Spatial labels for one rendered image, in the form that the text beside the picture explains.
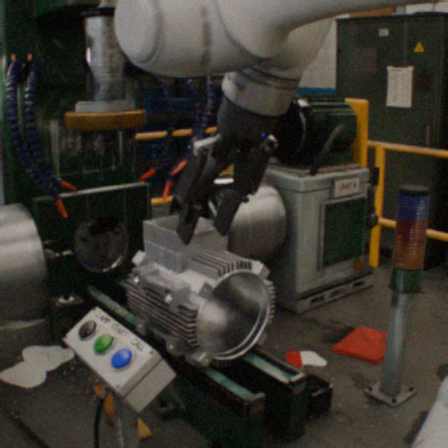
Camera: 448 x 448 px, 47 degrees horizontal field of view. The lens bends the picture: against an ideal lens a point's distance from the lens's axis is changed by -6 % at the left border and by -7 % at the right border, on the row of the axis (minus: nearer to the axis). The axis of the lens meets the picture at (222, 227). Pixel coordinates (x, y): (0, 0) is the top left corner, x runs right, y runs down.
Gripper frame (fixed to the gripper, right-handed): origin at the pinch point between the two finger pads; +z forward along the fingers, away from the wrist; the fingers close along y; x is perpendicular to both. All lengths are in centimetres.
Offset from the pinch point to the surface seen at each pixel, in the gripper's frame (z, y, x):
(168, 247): 12.7, -1.0, -7.0
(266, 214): 24, -39, -20
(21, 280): 26.4, 20.8, -18.3
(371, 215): 29, -79, -16
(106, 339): 7.5, 20.1, 10.2
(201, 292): 10.3, 0.8, 5.2
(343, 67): 83, -308, -214
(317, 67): 174, -492, -387
